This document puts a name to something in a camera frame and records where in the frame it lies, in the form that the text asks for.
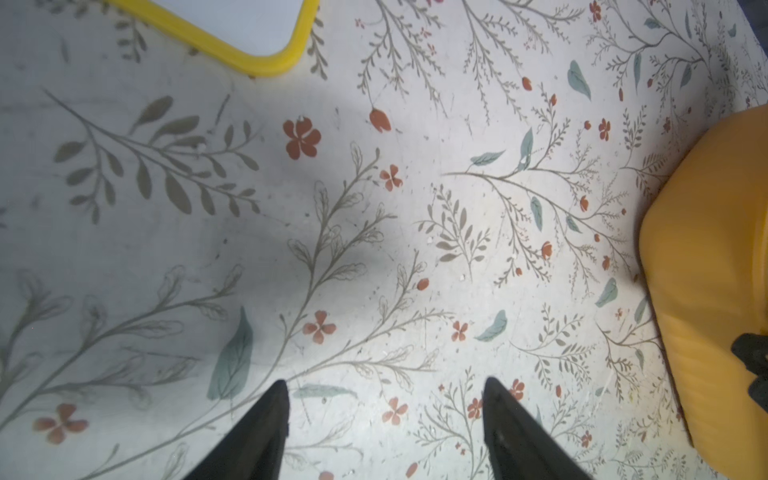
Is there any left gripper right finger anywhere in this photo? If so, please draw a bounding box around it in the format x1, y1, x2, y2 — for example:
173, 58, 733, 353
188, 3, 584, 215
482, 377, 590, 480

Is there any yellow plastic storage box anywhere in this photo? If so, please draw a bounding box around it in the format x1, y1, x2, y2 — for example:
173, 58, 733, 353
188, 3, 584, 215
639, 106, 767, 479

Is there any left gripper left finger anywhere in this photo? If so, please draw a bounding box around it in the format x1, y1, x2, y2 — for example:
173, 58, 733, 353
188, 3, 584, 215
185, 380, 290, 480

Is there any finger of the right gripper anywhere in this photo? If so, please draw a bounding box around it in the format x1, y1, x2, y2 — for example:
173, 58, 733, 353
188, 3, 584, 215
731, 333, 768, 412

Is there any floral table mat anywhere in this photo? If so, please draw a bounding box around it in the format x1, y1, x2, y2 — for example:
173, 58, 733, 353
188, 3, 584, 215
1, 1, 767, 479

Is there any back left whiteboard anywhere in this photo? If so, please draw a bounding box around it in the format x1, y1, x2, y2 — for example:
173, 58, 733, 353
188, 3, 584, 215
111, 0, 319, 77

